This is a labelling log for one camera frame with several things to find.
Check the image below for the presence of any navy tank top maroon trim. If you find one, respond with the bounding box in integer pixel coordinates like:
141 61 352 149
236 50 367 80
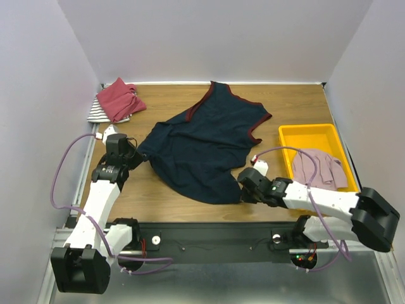
138 82 272 205

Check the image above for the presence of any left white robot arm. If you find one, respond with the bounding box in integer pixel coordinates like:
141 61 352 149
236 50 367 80
51 133 142 294

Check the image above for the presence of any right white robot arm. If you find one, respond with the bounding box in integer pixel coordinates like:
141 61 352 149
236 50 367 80
237 168 400 252

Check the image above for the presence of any striped folded tank top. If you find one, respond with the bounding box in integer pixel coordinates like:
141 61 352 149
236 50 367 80
87 97 131 124

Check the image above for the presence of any red folded tank top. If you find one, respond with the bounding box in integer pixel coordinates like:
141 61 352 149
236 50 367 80
96 77 147 123

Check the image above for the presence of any mauve tank top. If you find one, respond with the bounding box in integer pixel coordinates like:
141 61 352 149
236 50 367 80
292 149 348 191

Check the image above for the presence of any yellow plastic bin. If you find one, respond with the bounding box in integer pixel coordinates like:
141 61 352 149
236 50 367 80
278 123 359 192

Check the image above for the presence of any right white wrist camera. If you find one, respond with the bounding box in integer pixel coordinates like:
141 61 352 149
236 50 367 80
251 155 269 176

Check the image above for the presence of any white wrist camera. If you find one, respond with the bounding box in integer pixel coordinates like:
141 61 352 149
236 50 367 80
251 155 269 176
95 124 120 143

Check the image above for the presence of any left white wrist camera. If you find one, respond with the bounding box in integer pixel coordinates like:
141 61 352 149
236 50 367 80
95 124 120 143

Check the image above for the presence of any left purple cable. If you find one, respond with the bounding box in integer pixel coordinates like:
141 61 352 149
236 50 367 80
51 133 174 276

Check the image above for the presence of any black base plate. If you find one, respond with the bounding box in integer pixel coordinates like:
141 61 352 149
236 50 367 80
139 222 326 264

